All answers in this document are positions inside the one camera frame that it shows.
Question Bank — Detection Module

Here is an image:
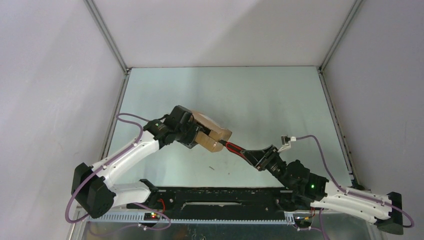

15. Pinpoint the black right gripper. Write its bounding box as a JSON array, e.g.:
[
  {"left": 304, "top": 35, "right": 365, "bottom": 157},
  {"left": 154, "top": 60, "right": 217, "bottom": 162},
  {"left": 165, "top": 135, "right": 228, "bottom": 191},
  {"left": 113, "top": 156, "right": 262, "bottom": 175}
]
[{"left": 240, "top": 145, "right": 292, "bottom": 190}]

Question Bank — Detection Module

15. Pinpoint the brown cardboard express box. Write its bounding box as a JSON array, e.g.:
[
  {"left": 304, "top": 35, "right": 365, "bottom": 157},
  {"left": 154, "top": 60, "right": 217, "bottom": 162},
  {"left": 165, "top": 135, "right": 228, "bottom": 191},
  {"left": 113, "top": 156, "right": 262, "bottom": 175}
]
[{"left": 192, "top": 111, "right": 232, "bottom": 153}]

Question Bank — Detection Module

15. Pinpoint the red black utility knife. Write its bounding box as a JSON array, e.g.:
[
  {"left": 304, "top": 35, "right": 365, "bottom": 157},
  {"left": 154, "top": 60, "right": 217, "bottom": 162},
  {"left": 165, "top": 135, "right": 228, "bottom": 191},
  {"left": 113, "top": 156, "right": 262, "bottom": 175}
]
[{"left": 218, "top": 140, "right": 247, "bottom": 160}]

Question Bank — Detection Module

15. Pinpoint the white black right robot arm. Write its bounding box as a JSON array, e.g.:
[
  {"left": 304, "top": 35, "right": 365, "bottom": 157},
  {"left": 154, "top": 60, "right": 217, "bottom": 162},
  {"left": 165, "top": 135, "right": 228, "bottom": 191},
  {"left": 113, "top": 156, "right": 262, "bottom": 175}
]
[{"left": 236, "top": 145, "right": 404, "bottom": 235}]

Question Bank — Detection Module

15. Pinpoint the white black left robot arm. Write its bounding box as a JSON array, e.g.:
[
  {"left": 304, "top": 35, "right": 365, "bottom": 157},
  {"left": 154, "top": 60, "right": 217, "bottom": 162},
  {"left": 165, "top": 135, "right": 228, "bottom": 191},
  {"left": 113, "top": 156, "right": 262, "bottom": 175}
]
[{"left": 68, "top": 105, "right": 206, "bottom": 219}]

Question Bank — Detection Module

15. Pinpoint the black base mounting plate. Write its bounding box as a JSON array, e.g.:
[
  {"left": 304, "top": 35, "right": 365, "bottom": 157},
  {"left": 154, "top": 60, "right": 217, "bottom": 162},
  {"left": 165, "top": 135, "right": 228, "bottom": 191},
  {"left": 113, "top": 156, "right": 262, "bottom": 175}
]
[{"left": 126, "top": 180, "right": 319, "bottom": 221}]

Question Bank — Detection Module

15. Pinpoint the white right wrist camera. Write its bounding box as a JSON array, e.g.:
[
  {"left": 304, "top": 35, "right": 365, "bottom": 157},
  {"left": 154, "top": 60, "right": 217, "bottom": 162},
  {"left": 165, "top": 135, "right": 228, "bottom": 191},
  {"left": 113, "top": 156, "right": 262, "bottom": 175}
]
[{"left": 277, "top": 135, "right": 297, "bottom": 153}]

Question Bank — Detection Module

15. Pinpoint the grey cable duct rail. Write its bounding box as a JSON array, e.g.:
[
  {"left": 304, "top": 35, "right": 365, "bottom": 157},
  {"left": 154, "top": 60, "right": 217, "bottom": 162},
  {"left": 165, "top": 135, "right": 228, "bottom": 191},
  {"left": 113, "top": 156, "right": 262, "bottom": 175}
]
[{"left": 88, "top": 211, "right": 295, "bottom": 225}]

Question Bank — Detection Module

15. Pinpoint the aluminium frame post left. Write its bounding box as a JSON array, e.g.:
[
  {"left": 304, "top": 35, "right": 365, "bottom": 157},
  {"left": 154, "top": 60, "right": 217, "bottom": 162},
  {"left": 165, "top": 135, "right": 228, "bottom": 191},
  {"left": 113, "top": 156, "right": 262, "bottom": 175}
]
[{"left": 83, "top": 0, "right": 130, "bottom": 75}]

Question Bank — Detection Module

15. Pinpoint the aluminium frame post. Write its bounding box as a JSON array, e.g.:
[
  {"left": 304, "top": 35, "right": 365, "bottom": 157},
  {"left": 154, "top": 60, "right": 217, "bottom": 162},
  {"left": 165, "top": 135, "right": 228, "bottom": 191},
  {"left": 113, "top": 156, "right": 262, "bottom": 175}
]
[
  {"left": 317, "top": 0, "right": 365, "bottom": 73},
  {"left": 83, "top": 0, "right": 130, "bottom": 75}
]

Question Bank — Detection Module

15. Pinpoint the aluminium frame post right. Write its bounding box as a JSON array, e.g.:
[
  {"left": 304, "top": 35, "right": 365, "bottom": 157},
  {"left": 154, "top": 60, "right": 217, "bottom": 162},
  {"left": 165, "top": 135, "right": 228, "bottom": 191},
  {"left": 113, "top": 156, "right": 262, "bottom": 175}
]
[{"left": 317, "top": 0, "right": 365, "bottom": 73}]

